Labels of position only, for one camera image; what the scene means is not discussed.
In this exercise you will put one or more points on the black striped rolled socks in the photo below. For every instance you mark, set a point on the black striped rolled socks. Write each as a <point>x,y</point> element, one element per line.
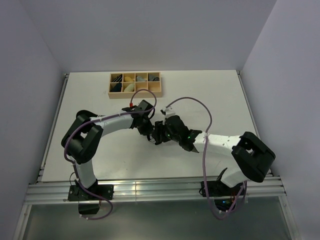
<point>117,79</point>

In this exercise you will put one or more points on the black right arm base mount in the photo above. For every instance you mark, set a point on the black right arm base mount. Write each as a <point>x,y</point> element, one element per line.
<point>219,189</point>

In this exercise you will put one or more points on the dark teal rolled socks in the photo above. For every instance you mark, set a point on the dark teal rolled socks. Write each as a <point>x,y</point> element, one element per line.
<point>116,88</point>

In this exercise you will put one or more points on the wooden compartment box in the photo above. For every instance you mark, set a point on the wooden compartment box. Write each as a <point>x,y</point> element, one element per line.
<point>153,86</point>

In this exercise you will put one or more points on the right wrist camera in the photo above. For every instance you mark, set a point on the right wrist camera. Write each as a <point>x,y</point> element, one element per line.
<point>176,122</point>

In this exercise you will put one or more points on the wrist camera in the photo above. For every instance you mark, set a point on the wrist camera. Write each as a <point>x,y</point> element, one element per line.
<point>176,122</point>
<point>145,107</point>

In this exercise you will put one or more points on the white black-striped sock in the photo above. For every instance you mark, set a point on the white black-striped sock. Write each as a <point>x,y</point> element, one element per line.
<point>151,139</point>

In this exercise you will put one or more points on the grey yellow rolled socks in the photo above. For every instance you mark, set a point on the grey yellow rolled socks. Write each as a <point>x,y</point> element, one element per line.
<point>140,78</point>

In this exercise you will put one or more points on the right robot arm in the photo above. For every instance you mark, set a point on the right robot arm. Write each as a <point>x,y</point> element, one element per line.
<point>252,156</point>

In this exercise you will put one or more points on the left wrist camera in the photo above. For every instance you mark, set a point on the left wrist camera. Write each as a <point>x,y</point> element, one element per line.
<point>145,107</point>

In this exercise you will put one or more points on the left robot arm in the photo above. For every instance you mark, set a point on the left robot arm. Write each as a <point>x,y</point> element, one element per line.
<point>81,141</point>

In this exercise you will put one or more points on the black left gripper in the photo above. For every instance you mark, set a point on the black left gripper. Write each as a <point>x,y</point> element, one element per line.
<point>148,130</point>

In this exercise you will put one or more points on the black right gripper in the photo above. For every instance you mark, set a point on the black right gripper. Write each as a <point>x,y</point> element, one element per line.
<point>160,127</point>

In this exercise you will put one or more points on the cream rolled socks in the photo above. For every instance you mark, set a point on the cream rolled socks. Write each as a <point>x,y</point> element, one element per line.
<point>130,88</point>

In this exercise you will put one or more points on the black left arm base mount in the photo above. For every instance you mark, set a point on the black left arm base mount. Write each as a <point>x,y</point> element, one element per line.
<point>76,193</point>

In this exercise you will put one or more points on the dark grey rolled socks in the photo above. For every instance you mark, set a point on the dark grey rolled socks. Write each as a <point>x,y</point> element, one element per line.
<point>153,78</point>

